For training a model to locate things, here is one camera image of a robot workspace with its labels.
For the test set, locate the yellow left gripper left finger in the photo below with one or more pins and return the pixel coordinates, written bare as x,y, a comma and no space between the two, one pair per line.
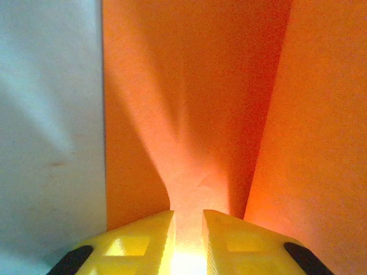
134,252

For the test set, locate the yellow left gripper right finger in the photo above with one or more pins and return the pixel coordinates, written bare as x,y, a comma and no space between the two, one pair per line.
246,252

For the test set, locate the orange paper sheet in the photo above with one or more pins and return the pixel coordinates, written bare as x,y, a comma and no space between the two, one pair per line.
200,86

